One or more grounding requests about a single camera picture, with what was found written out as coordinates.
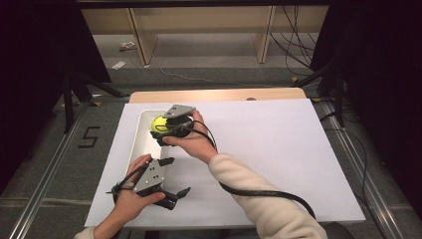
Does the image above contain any black tripod stand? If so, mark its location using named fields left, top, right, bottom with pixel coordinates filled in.
left=293, top=59, right=346, bottom=129
left=62, top=71, right=129, bottom=134

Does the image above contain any metal floor rail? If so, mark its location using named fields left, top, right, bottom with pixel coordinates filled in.
left=318, top=100, right=406, bottom=239
left=8, top=102, right=92, bottom=239

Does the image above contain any black floor cable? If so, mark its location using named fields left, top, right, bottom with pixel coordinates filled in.
left=319, top=111, right=383, bottom=235

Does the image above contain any light wooden furniture frame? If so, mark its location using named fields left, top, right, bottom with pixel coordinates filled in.
left=81, top=4, right=329, bottom=66

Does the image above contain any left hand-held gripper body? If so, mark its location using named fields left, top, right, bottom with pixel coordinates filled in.
left=132, top=158, right=166, bottom=197

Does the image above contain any black curtain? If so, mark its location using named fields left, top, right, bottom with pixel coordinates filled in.
left=310, top=0, right=422, bottom=220
left=0, top=0, right=112, bottom=195

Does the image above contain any right hand-held gripper cable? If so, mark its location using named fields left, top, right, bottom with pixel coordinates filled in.
left=178, top=119, right=317, bottom=220

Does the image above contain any thin white floor cable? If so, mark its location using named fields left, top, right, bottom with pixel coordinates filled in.
left=158, top=67, right=277, bottom=90

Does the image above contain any person's right hand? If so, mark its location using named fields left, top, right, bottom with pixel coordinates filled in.
left=162, top=110, right=219, bottom=165

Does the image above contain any yellow tennis ball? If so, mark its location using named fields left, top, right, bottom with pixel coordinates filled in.
left=150, top=115, right=169, bottom=134

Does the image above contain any white plastic bin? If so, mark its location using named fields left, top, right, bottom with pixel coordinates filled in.
left=126, top=109, right=171, bottom=177

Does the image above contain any person's left hand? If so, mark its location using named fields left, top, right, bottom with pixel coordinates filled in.
left=113, top=152, right=166, bottom=222

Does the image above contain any small white and black device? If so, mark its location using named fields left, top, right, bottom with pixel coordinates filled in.
left=118, top=41, right=137, bottom=53

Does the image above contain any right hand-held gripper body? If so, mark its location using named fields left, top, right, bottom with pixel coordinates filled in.
left=163, top=104, right=197, bottom=139

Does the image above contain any hand-held gripper cable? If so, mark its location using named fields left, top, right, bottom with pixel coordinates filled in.
left=178, top=119, right=317, bottom=220
left=105, top=163, right=148, bottom=204

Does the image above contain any bundle of black cables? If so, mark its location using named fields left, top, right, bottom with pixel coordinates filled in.
left=269, top=4, right=320, bottom=77

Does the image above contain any white board sheet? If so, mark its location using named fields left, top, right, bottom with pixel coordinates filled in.
left=84, top=98, right=366, bottom=230

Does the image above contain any left hand-held gripper cable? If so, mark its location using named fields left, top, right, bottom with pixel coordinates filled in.
left=105, top=163, right=148, bottom=204

